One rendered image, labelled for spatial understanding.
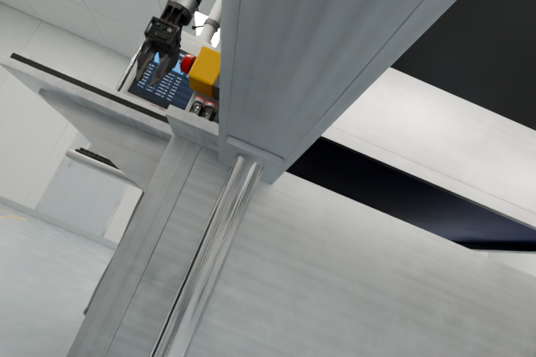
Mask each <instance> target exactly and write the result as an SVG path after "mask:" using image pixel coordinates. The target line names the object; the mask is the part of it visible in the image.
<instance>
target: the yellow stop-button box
mask: <svg viewBox="0 0 536 357"><path fill-rule="evenodd" d="M188 78H189V83H190V88H191V89H192V90H195V91H196V92H200V93H202V94H204V95H206V96H209V97H211V98H213V97H214V99H215V100H218V101H219V82H220V52H217V51H215V50H213V49H210V48H208V47H206V46H202V48H201V49H200V51H199V54H198V56H197V58H196V59H195V62H194V64H193V65H192V67H191V70H190V72H189V73H188Z"/></svg>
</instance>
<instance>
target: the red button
mask: <svg viewBox="0 0 536 357"><path fill-rule="evenodd" d="M195 59H196V57H195V56H193V55H191V54H186V55H185V56H184V57H183V59H182V61H181V63H180V70H181V71H182V73H186V74H187V75H188V73H189V72H190V70H191V67H192V65H193V64H194V62H195Z"/></svg>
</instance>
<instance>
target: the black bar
mask: <svg viewBox="0 0 536 357"><path fill-rule="evenodd" d="M10 58H13V59H15V60H16V61H20V62H22V63H24V64H26V65H29V66H31V67H34V68H36V69H39V70H41V71H43V72H45V73H48V74H50V75H53V76H55V77H58V78H60V79H62V80H65V81H68V82H69V83H71V84H75V85H77V86H79V87H81V88H84V89H86V90H89V91H90V92H94V93H96V94H98V95H100V96H103V97H105V98H108V99H110V100H113V101H115V102H117V103H119V104H123V105H124V106H126V107H129V108H131V109H134V110H136V111H138V112H141V113H144V114H145V115H148V116H150V117H153V118H155V119H157V120H160V121H163V122H165V123H166V124H169V122H168V118H167V117H166V116H163V115H160V114H159V113H157V112H154V111H151V110H149V109H147V108H144V107H142V106H139V105H138V104H134V103H133V102H130V101H128V100H125V99H123V98H120V97H118V96H115V95H113V94H112V93H109V92H106V91H104V90H102V89H99V88H97V87H94V86H92V85H90V84H87V83H85V82H83V81H81V80H78V79H76V78H73V77H71V76H68V75H66V74H64V73H61V72H58V71H57V70H54V69H51V68H49V67H47V66H45V65H42V64H39V63H37V62H36V61H32V60H30V59H28V58H26V57H23V56H21V55H18V54H16V53H12V54H11V56H10Z"/></svg>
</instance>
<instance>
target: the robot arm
mask: <svg viewBox="0 0 536 357"><path fill-rule="evenodd" d="M201 1H202V0H167V4H166V7H165V9H164V11H163V13H162V15H161V16H160V18H156V17H154V16H153V17H152V19H151V21H150V22H149V24H148V26H147V28H146V30H145V31H144V36H145V38H147V37H148V40H147V41H146V42H145V43H143V45H142V47H141V50H140V54H139V55H138V57H137V68H136V79H137V81H138V82H139V81H141V80H142V79H143V78H144V73H145V72H146V71H147V70H148V65H149V64H151V63H152V62H153V61H154V60H155V58H154V55H153V53H152V50H153V51H154V53H159V57H161V58H160V61H159V64H158V67H157V70H156V73H155V76H154V77H153V78H152V79H151V81H150V83H149V85H148V86H149V87H151V86H153V85H154V84H157V83H158V82H159V81H161V80H162V79H163V78H164V77H165V76H166V75H167V74H169V73H170V71H172V70H173V69H174V67H175V66H176V65H177V63H178V60H179V55H180V51H179V48H181V44H180V42H181V40H182V39H181V33H182V28H183V26H188V25H189V23H190V21H191V19H192V18H193V17H194V15H195V12H199V9H198V7H199V5H200V3H201ZM156 20H157V21H156ZM151 24H152V26H151V28H150V29H149V31H147V30H148V28H149V26H150V25H151Z"/></svg>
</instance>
